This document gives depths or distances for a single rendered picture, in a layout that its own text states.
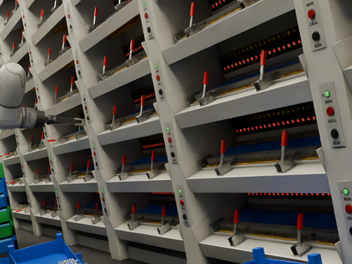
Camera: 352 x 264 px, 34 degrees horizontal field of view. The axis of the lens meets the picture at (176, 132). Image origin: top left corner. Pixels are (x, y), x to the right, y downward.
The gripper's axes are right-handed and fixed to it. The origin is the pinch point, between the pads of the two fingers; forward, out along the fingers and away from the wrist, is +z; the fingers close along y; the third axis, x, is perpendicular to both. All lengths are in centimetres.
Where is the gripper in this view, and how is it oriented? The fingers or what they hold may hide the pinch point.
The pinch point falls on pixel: (80, 122)
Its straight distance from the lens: 261.2
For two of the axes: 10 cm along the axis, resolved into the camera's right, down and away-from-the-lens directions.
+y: 4.4, -0.9, -8.9
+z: 9.0, 0.6, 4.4
